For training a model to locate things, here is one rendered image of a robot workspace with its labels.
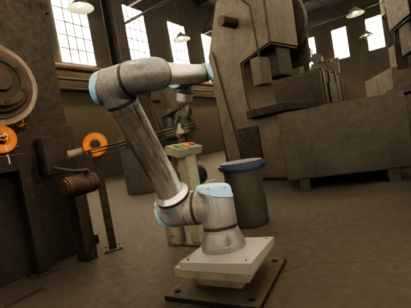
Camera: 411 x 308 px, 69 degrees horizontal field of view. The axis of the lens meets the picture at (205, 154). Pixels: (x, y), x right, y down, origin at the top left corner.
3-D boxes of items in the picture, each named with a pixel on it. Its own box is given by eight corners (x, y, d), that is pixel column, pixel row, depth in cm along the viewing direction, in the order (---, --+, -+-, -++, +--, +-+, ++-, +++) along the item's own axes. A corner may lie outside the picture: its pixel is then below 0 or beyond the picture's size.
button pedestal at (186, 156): (178, 247, 179) (161, 146, 177) (201, 233, 199) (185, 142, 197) (200, 249, 170) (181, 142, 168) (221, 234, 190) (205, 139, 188)
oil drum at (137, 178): (119, 196, 456) (108, 139, 453) (147, 187, 505) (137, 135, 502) (146, 194, 423) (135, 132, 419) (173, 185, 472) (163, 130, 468)
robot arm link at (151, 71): (147, 50, 89) (211, 59, 151) (114, 61, 94) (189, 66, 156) (158, 88, 91) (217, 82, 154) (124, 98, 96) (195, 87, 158)
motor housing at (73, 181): (71, 263, 184) (55, 178, 182) (101, 249, 202) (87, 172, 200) (84, 265, 177) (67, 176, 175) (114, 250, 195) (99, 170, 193)
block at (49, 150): (39, 176, 187) (32, 139, 186) (51, 174, 194) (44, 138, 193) (48, 175, 181) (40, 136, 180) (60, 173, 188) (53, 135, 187)
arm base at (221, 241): (252, 239, 130) (249, 217, 130) (233, 255, 114) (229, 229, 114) (216, 239, 140) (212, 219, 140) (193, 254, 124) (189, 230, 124)
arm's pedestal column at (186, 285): (286, 261, 136) (284, 244, 135) (260, 313, 101) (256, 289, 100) (209, 258, 155) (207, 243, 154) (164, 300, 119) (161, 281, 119)
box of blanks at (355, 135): (288, 192, 278) (275, 110, 275) (292, 177, 356) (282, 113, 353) (417, 179, 244) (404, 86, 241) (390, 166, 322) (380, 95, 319)
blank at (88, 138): (95, 161, 197) (95, 161, 194) (77, 144, 194) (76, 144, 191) (112, 144, 202) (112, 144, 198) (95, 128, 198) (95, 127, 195)
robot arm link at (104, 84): (199, 232, 129) (113, 70, 91) (163, 235, 135) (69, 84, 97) (205, 206, 141) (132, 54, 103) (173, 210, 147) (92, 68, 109)
